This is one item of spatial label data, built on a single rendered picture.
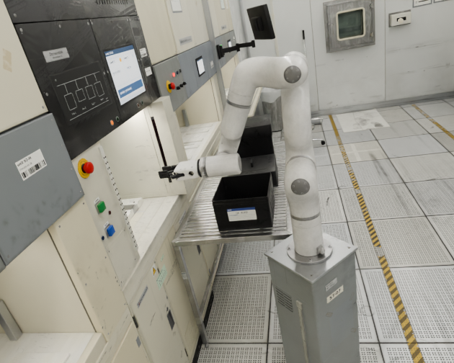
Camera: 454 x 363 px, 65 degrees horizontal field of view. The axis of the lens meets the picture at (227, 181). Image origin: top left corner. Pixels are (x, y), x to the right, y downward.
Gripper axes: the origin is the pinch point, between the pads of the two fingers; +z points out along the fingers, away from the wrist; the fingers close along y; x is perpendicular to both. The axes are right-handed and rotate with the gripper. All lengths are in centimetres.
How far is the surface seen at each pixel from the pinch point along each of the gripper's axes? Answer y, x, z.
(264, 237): 12, -44, -34
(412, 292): 52, -119, -112
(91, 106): -12.5, 33.0, 14.8
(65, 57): -17, 50, 15
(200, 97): 187, -8, 29
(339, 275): -9, -50, -65
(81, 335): -52, -34, 22
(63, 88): -24, 42, 15
